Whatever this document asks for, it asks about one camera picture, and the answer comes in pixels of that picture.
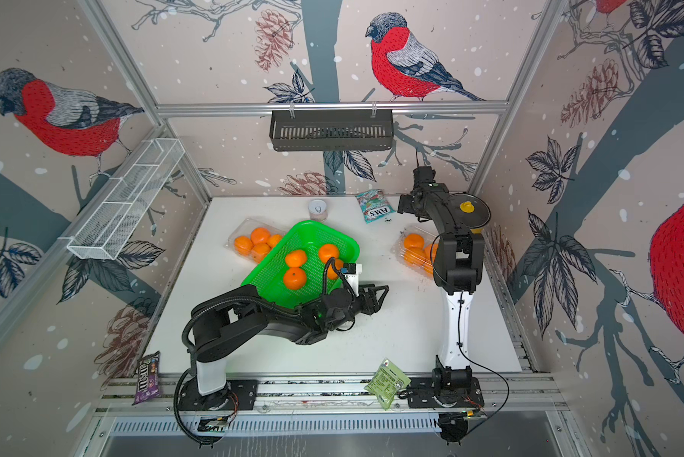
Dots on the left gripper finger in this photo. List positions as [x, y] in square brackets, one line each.
[374, 294]
[370, 307]

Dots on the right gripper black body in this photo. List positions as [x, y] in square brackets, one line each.
[411, 206]

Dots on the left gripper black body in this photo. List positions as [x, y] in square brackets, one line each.
[353, 308]

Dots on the green plastic perforated basket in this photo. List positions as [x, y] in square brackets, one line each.
[267, 277]

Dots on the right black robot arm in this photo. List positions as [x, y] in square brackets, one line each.
[457, 259]

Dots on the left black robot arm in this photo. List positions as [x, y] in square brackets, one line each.
[220, 326]

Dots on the orange in basket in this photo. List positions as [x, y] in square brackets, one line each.
[296, 259]
[333, 268]
[327, 252]
[295, 279]

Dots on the Fox's candy bag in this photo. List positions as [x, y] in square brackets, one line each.
[374, 205]

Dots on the yellow pot with lid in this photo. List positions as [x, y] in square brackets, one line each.
[475, 212]

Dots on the green snack packet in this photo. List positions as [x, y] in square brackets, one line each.
[386, 383]

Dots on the small pink white cup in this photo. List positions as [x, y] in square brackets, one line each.
[318, 210]

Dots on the purple M&M's candy bag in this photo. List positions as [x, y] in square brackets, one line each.
[147, 381]

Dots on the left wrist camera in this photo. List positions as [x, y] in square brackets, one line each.
[351, 273]

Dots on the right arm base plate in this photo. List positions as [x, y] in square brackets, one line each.
[422, 395]

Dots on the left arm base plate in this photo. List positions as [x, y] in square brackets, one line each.
[237, 395]

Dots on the black hanging wire basket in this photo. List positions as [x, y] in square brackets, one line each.
[328, 130]

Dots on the white wire mesh shelf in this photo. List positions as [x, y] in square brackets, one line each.
[109, 228]

